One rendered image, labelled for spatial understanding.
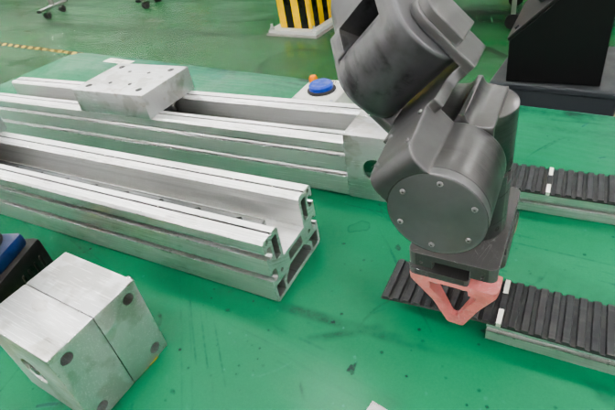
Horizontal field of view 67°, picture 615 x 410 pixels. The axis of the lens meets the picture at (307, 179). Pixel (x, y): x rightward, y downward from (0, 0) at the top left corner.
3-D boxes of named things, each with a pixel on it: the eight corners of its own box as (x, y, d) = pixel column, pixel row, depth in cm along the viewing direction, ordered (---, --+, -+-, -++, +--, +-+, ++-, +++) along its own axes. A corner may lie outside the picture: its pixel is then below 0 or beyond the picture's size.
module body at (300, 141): (376, 156, 69) (372, 103, 64) (350, 196, 62) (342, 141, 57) (41, 111, 105) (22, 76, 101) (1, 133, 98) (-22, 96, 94)
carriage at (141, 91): (199, 102, 81) (188, 66, 77) (156, 134, 73) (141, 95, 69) (134, 96, 88) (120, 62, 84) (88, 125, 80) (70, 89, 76)
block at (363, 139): (441, 155, 66) (442, 93, 61) (416, 208, 58) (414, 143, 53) (382, 147, 71) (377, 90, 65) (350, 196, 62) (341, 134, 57)
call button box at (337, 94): (357, 113, 81) (353, 79, 77) (333, 142, 74) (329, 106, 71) (316, 109, 84) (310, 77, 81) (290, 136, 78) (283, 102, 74)
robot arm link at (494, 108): (527, 70, 32) (442, 67, 34) (512, 119, 27) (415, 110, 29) (516, 156, 36) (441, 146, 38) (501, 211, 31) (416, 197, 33)
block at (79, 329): (184, 326, 48) (153, 261, 43) (96, 426, 41) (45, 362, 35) (120, 297, 53) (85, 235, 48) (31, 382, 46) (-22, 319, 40)
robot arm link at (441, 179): (433, -21, 30) (354, 66, 36) (367, 45, 22) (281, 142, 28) (562, 107, 31) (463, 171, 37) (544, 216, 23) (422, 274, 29)
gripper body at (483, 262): (407, 267, 37) (404, 192, 32) (443, 191, 43) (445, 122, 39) (496, 290, 33) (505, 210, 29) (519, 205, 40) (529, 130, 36)
